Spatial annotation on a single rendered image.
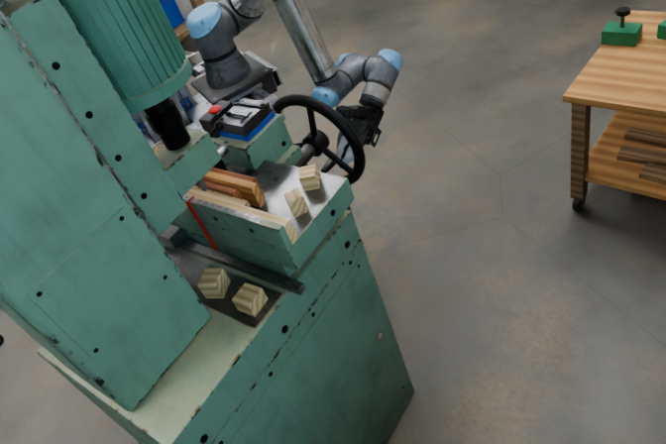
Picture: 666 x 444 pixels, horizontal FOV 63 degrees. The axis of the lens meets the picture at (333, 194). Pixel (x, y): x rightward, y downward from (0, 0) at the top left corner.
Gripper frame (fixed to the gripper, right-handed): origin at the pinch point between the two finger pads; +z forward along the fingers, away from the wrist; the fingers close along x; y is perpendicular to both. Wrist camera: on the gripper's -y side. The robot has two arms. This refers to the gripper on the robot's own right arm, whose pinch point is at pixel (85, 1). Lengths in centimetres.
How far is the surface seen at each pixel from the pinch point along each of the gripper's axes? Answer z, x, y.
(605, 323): 89, 127, -60
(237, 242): 32, 20, -42
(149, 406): 36, 0, -69
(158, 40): 30.4, -4.4, -7.1
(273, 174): 29, 30, -28
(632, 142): 80, 164, -1
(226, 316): 36, 15, -55
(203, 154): 25.9, 12.6, -25.2
